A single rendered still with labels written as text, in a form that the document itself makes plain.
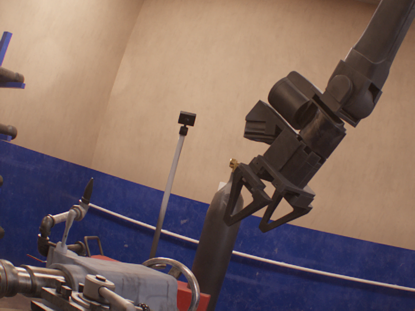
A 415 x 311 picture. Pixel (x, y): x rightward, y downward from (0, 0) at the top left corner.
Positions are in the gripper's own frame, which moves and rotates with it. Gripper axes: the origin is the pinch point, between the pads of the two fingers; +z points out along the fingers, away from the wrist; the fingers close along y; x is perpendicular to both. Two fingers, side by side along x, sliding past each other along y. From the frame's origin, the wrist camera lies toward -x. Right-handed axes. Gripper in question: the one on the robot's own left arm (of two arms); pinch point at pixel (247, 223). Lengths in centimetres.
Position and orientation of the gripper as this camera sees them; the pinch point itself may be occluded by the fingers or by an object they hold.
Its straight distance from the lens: 102.3
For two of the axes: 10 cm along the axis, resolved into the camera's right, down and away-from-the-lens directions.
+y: -5.6, -2.0, -8.1
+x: 5.6, 6.3, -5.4
